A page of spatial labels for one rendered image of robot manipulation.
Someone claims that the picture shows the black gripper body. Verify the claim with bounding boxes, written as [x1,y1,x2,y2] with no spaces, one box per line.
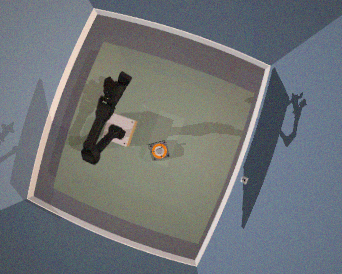
[116,71,132,98]

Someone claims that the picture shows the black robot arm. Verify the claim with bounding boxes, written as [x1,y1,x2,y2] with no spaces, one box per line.
[81,76,126,165]

